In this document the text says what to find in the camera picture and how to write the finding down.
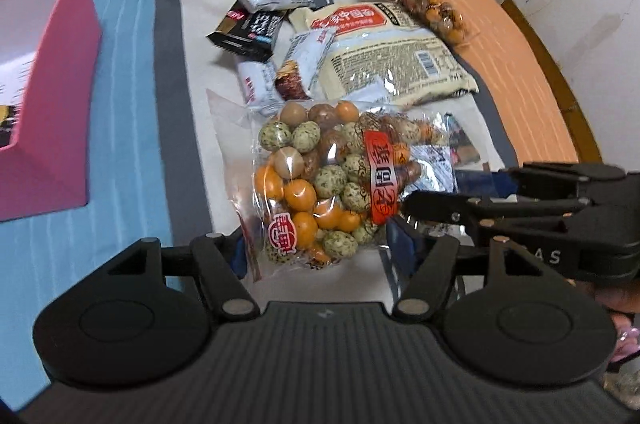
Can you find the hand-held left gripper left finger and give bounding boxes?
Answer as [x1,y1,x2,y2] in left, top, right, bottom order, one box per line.
[105,231,261,323]

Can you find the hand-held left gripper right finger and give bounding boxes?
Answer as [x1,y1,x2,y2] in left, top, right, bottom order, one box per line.
[386,214,577,324]

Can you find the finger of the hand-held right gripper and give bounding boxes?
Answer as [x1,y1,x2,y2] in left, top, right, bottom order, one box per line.
[401,190,596,237]
[457,161,626,201]

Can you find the clear bag of mixed coated nuts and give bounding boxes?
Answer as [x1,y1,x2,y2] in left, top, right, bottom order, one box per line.
[206,88,451,285]

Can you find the white snack packet with brown bar picture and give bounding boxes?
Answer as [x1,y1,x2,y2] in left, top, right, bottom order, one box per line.
[274,28,337,100]

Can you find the black cracker packet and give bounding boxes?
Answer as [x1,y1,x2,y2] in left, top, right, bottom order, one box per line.
[206,8,289,62]

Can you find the pink cardboard box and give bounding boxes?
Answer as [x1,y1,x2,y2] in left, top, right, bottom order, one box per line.
[0,0,103,223]

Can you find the person's right hand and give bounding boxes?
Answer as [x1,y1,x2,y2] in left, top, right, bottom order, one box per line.
[590,281,640,377]

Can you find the dark printed foil snack packet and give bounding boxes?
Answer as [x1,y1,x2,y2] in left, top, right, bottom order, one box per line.
[440,113,485,165]

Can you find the silver foil snack packet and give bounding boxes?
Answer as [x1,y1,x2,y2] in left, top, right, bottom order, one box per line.
[407,144,459,197]

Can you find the beige noodle packet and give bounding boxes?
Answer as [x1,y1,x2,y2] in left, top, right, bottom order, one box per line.
[290,0,481,108]

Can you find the white snack packet with red print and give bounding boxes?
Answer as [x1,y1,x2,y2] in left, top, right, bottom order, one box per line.
[237,60,281,111]

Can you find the striped printed blanket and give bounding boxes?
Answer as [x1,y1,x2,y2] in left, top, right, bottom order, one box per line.
[0,0,596,410]

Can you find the long clear bag of coated nuts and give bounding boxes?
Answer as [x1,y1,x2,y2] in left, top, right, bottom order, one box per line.
[367,0,482,48]

